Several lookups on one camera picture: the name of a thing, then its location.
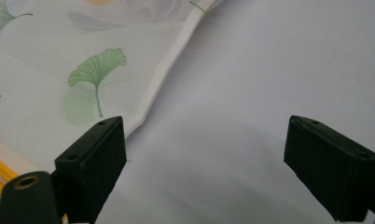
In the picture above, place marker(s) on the white cloth with leaf print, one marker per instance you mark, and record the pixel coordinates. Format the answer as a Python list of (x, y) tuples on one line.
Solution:
[(83, 62)]

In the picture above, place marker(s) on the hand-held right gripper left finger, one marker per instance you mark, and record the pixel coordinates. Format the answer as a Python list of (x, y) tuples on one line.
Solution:
[(92, 161)]

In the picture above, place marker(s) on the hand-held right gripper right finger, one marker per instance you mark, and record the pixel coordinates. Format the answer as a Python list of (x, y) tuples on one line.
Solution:
[(328, 168)]

